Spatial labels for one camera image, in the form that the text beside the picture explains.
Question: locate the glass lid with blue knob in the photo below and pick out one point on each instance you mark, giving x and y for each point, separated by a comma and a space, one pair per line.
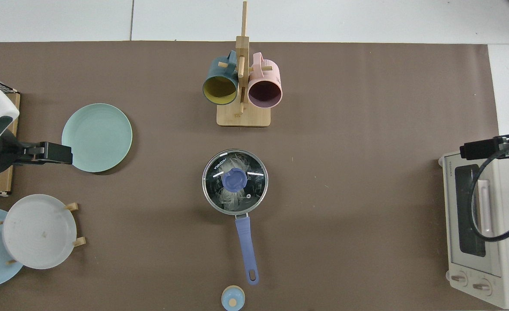
233, 180

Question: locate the white vermicelli bundle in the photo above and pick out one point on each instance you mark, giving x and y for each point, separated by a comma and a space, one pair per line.
233, 201

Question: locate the pale green plate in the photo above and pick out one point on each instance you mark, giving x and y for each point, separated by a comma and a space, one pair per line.
103, 138

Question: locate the wooden plate rack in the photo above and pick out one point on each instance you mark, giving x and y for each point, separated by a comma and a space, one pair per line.
72, 207

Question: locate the grey-white plate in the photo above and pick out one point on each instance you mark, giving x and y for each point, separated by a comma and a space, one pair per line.
38, 233

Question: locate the brown table cloth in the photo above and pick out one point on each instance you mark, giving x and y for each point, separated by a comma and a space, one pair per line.
323, 242

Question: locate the dark teal cup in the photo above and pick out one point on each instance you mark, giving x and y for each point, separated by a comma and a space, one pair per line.
220, 69

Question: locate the wooden cup stand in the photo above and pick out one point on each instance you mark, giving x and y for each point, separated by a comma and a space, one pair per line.
243, 116

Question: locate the pink cup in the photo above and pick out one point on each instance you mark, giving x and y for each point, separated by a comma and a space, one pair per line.
265, 71

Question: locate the small blue round thing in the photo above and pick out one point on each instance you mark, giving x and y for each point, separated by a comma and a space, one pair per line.
233, 298

